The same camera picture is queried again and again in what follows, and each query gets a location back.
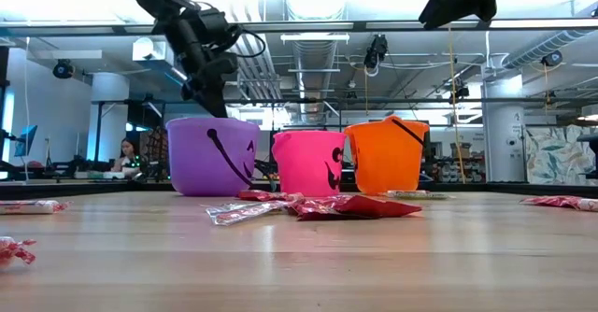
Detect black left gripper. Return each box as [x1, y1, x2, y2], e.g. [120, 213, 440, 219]
[163, 15, 240, 119]

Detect small red candy packet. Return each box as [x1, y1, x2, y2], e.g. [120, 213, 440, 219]
[236, 190, 306, 203]

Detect large red candy packet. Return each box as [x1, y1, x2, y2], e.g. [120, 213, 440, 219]
[287, 193, 423, 222]

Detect purple halloween bucket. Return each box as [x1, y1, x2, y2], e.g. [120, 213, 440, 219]
[165, 117, 262, 197]

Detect pink halloween bucket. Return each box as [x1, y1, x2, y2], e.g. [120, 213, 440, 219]
[271, 130, 348, 198]

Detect clear wrapper red candy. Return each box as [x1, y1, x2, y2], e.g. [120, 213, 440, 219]
[204, 200, 293, 227]

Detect orange halloween bucket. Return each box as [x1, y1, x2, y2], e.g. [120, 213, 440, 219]
[344, 114, 431, 196]

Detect pale candy roll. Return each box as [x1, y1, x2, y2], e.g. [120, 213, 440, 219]
[378, 190, 450, 201]

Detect twisted red white candy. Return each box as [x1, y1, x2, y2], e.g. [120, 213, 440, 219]
[0, 235, 37, 269]

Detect person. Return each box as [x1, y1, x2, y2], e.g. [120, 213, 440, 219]
[110, 136, 142, 174]

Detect plain white pillar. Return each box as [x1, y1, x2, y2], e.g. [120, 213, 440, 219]
[90, 72, 131, 163]

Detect grey overhead beam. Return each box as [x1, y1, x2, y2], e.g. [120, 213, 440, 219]
[0, 18, 598, 37]

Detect white round pillar with signs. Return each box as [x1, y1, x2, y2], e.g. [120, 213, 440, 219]
[482, 74, 528, 183]

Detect leaf patterned panel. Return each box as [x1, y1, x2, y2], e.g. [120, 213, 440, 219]
[525, 124, 598, 186]

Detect blue lit monitor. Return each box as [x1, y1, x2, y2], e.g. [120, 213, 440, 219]
[13, 124, 39, 159]

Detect black chair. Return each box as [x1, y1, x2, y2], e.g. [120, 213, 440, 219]
[576, 133, 598, 180]

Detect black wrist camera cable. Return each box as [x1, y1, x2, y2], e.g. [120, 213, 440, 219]
[233, 28, 267, 60]

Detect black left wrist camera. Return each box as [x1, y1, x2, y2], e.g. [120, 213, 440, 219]
[195, 7, 244, 47]

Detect ribbed silver duct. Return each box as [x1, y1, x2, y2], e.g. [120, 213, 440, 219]
[501, 28, 591, 71]

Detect black hanging ceiling camera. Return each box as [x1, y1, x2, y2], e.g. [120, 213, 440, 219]
[363, 33, 390, 71]

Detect silver ceiling duct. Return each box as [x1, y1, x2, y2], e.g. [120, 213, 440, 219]
[290, 39, 338, 122]

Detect black round cable reel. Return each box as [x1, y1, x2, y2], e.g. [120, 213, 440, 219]
[540, 50, 564, 68]
[51, 58, 76, 80]

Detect yellow hanging cable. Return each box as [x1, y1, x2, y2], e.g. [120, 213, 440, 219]
[447, 26, 468, 185]

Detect black aluminium table frame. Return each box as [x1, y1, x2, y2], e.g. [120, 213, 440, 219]
[0, 179, 598, 202]

